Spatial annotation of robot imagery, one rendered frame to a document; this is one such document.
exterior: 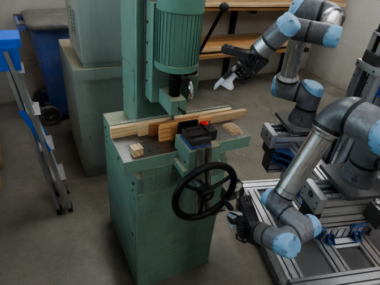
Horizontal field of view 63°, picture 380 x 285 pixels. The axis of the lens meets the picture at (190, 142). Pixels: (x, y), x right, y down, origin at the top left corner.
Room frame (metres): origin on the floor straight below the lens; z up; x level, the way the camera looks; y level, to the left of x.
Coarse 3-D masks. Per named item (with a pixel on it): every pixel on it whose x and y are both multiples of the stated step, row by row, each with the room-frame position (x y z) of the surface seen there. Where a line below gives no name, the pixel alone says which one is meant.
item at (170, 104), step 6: (162, 90) 1.24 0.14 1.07; (168, 90) 1.25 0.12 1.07; (162, 96) 1.23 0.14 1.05; (168, 96) 1.19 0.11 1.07; (180, 96) 1.20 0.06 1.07; (162, 102) 1.22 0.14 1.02; (168, 102) 1.17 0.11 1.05; (174, 102) 1.15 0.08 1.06; (180, 102) 1.17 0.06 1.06; (168, 108) 1.17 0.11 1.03; (174, 108) 1.15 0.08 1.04; (174, 114) 1.16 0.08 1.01; (180, 114) 1.17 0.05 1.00
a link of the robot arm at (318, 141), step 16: (320, 112) 0.91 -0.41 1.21; (336, 112) 0.86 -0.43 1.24; (320, 128) 0.86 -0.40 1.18; (336, 128) 0.85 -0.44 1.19; (304, 144) 0.88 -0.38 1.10; (320, 144) 0.85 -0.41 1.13; (304, 160) 0.84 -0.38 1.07; (288, 176) 0.84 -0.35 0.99; (304, 176) 0.82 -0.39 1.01; (272, 192) 0.85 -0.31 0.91; (288, 192) 0.81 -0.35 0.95; (272, 208) 0.80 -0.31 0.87
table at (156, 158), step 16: (240, 128) 1.28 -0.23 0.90; (112, 144) 1.07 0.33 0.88; (128, 144) 1.05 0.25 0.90; (144, 144) 1.06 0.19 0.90; (160, 144) 1.08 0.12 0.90; (224, 144) 1.16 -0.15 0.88; (240, 144) 1.20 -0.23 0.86; (128, 160) 0.95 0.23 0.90; (144, 160) 0.97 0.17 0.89; (160, 160) 1.00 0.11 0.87; (176, 160) 1.02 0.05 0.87
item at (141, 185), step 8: (120, 112) 1.48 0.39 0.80; (104, 120) 1.43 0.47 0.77; (112, 120) 1.39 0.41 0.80; (120, 120) 1.40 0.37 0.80; (224, 160) 1.17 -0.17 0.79; (128, 176) 1.06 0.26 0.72; (136, 176) 0.97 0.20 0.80; (152, 176) 0.99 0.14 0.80; (160, 176) 1.01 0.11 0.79; (168, 176) 1.02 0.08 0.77; (176, 176) 1.04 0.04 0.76; (136, 184) 0.96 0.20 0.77; (144, 184) 0.97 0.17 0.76; (152, 184) 0.99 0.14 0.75; (160, 184) 1.01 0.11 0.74; (168, 184) 1.02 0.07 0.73; (176, 184) 1.05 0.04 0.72; (136, 192) 0.96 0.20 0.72; (144, 192) 0.97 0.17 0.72
